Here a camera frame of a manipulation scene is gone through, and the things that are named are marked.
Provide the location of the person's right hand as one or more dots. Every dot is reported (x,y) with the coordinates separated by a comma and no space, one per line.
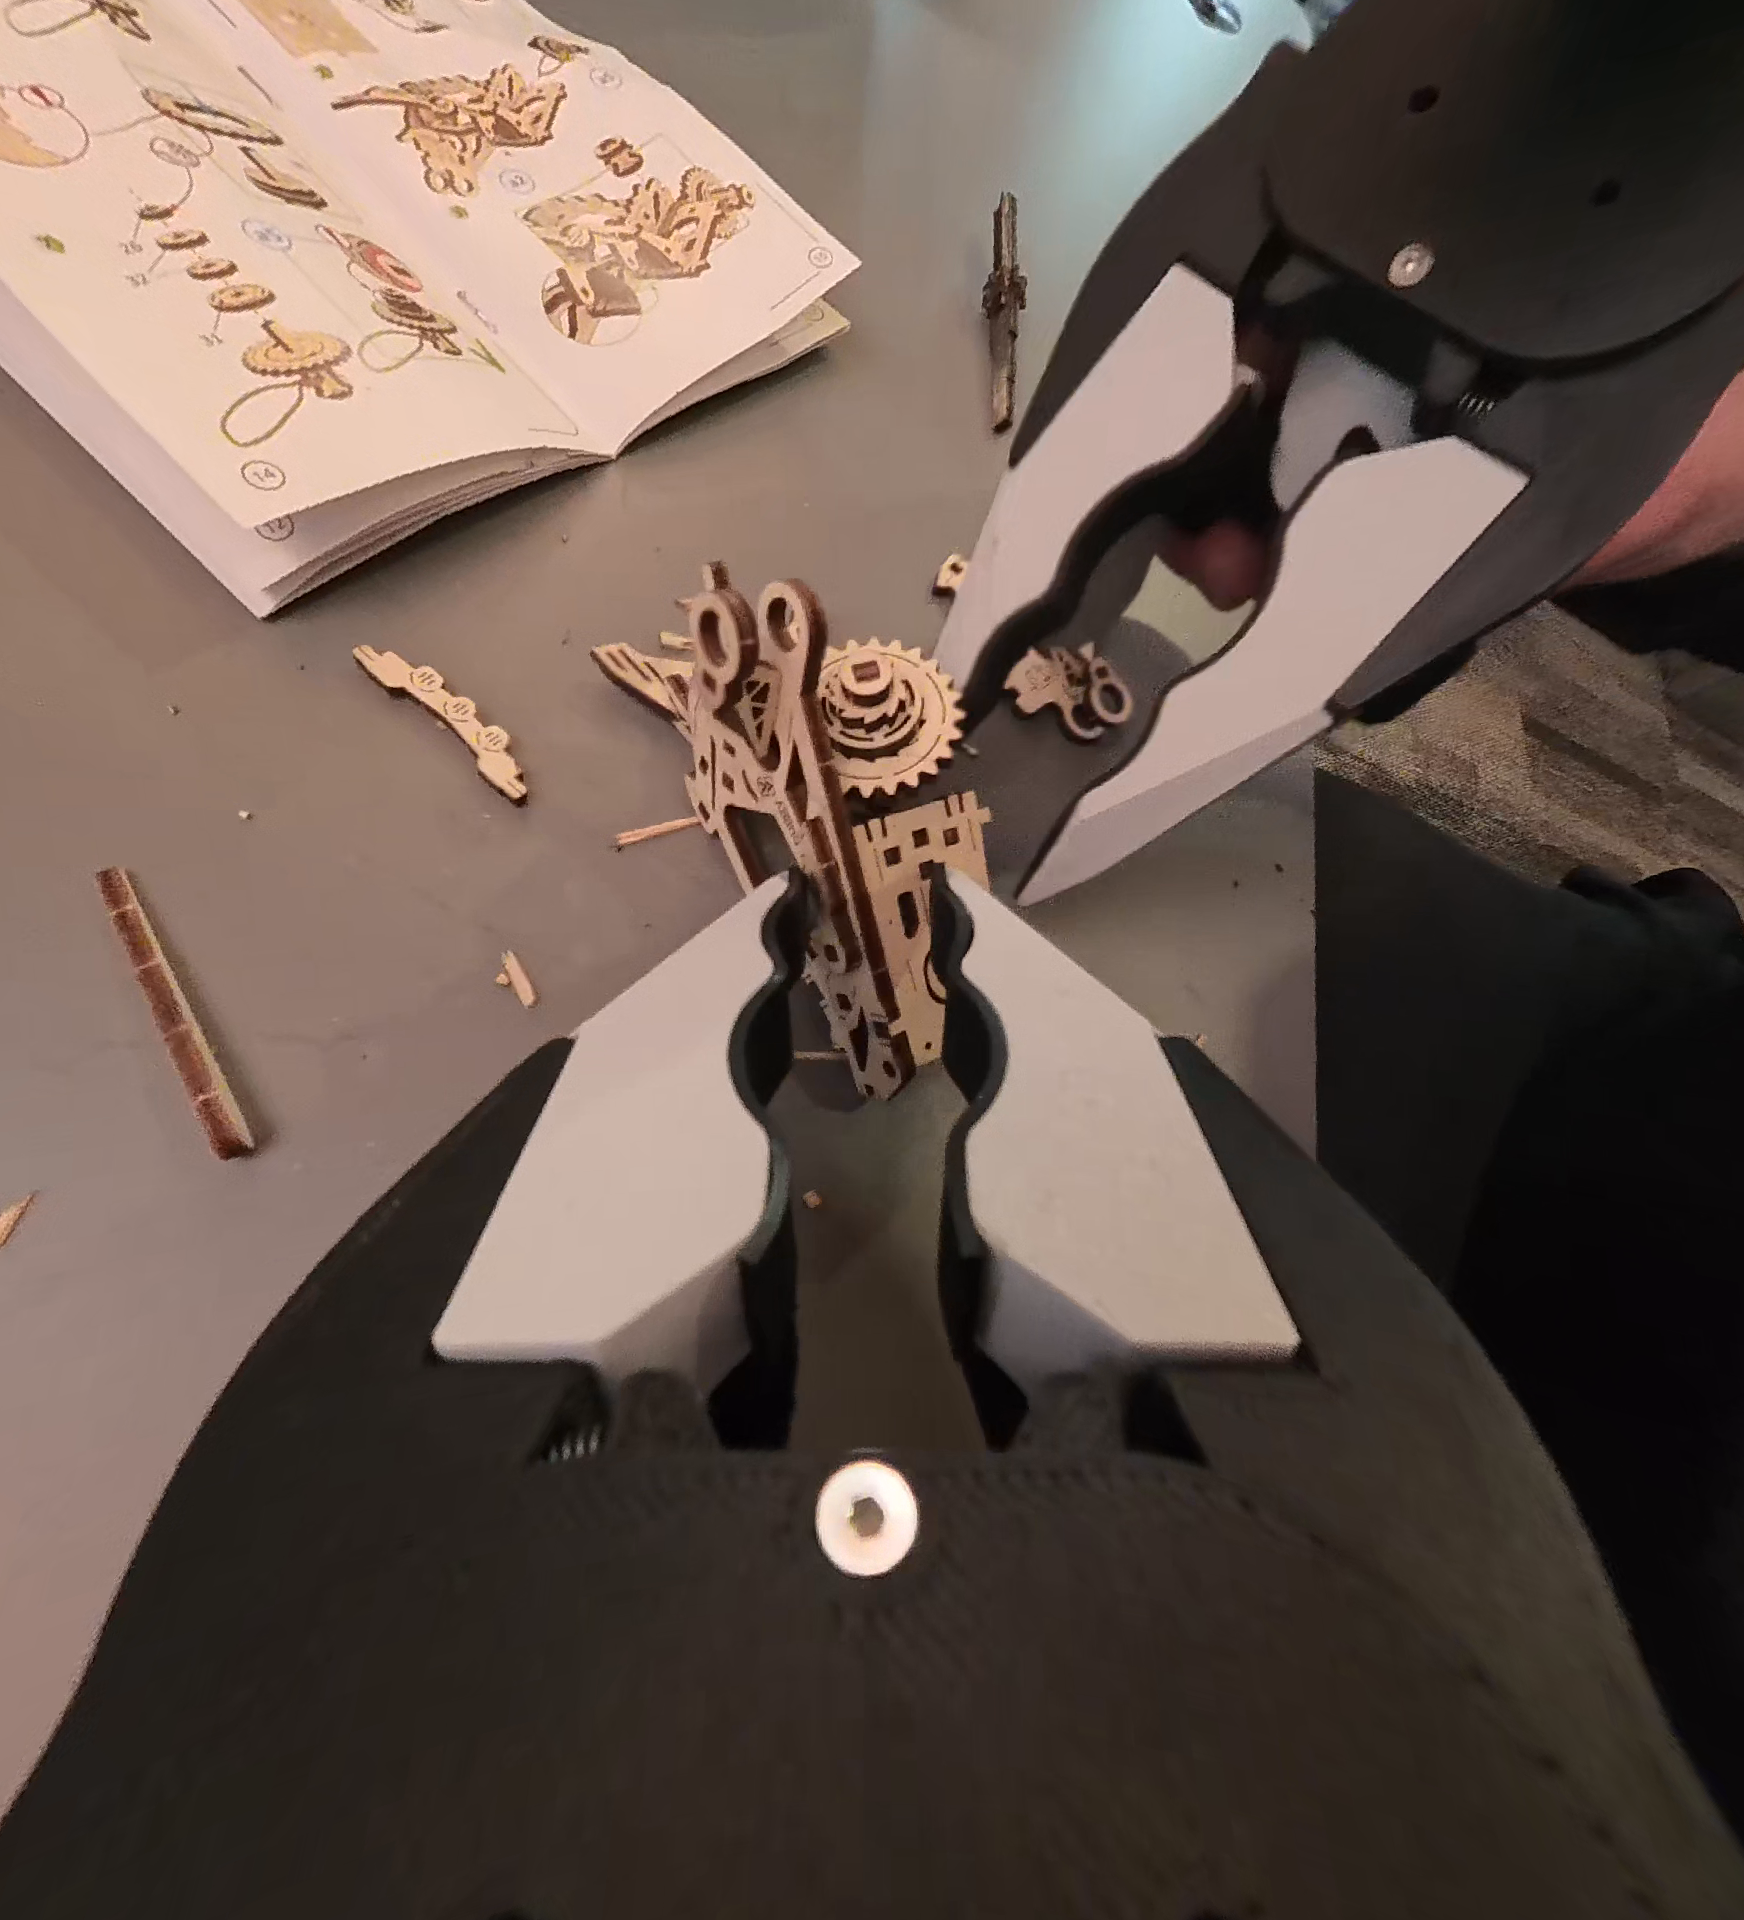
(1218,563)

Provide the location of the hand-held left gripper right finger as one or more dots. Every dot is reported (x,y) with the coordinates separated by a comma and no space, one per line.
(1112,1200)

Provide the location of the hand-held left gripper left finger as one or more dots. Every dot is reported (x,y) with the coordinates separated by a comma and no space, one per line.
(617,1186)

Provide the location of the wooden toothpick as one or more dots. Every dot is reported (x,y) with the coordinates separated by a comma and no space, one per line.
(658,829)

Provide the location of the curved notched wooden strip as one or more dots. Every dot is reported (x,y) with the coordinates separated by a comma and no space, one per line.
(436,717)

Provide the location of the open instruction booklet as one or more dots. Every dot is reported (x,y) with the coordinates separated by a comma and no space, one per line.
(362,225)

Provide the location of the wooden part with two rings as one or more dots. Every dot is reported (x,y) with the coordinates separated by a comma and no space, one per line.
(1060,684)

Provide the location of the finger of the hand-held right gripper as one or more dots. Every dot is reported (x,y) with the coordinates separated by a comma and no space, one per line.
(1352,600)
(1067,450)

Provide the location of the wooden gear model assembly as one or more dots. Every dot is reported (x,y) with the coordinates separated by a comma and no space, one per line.
(751,749)

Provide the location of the straight wooden offcut stick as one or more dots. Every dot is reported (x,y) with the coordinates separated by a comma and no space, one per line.
(175,1013)

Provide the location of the dark thin wooden part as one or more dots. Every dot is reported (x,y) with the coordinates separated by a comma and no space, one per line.
(1002,315)

